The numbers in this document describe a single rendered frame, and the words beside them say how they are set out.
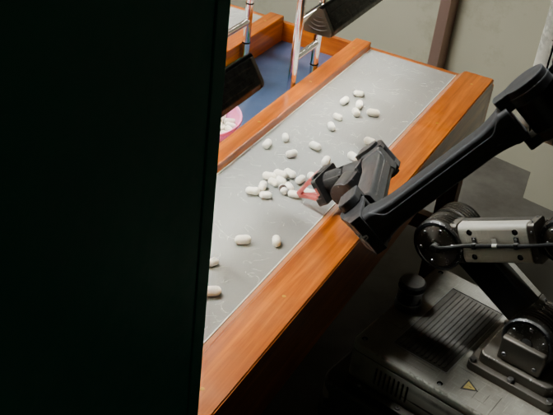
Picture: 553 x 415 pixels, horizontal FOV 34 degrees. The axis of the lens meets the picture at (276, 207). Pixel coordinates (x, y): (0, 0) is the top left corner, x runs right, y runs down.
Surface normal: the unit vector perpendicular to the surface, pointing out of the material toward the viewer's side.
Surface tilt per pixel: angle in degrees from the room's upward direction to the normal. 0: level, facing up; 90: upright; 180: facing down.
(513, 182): 0
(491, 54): 90
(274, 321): 0
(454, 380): 0
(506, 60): 90
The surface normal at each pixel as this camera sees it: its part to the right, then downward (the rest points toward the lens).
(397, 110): 0.11, -0.83
